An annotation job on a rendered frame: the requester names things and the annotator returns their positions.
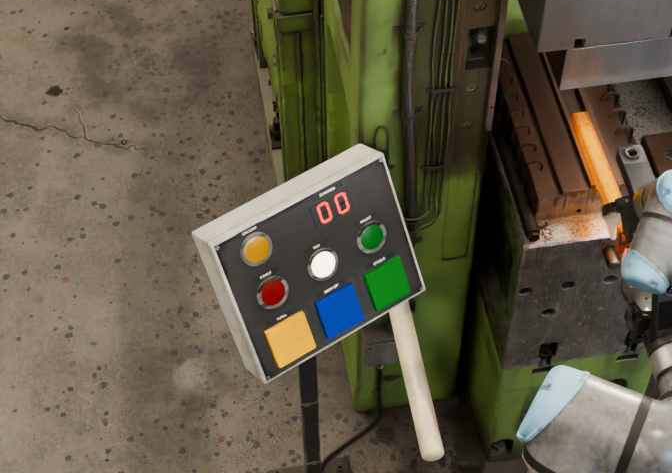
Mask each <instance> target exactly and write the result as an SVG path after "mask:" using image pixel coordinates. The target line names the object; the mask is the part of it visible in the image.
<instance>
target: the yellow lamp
mask: <svg viewBox="0 0 672 473"><path fill-rule="evenodd" d="M268 252H269V244H268V241H267V240H266V239H265V238H264V237H261V236H256V237H253V238H251V239H250V240H249V241H248V242H247V243H246V245H245V249H244V254H245V257H246V258H247V259H248V260H249V261H250V262H255V263H256V262H260V261H262V260H263V259H264V258H265V257H266V256H267V254H268Z"/></svg>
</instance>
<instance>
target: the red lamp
mask: <svg viewBox="0 0 672 473"><path fill-rule="evenodd" d="M284 295H285V286H284V285H283V283H282V282H280V281H278V280H271V281H269V282H268V283H266V284H265V285H264V287H263V288H262V291H261V298H262V301H263V302H264V303H265V304H266V305H269V306H273V305H276V304H278V303H279V302H280V301H281V300H282V299H283V298H284Z"/></svg>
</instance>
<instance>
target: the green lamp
mask: <svg viewBox="0 0 672 473"><path fill-rule="evenodd" d="M382 240H383V231H382V229H381V228H380V227H379V226H378V225H370V226H368V227H367V228H366V229H365V230H364V231H363V233H362V235H361V244H362V246H363V247H364V248H365V249H368V250H373V249H375V248H377V247H378V246H379V245H380V244H381V242H382Z"/></svg>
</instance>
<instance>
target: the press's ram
mask: <svg viewBox="0 0 672 473"><path fill-rule="evenodd" d="M518 3H519V5H520V8H521V11H522V14H523V16H524V19H525V22H526V24H527V27H528V30H529V33H530V35H531V38H532V41H533V44H534V46H535V49H536V52H538V53H541V52H549V51H556V50H564V49H572V48H574V43H575V40H576V39H581V42H582V44H583V46H584V47H588V46H596V45H604V44H612V43H620V42H628V41H636V40H644V39H652V38H659V37H667V36H670V32H671V28H672V0H518Z"/></svg>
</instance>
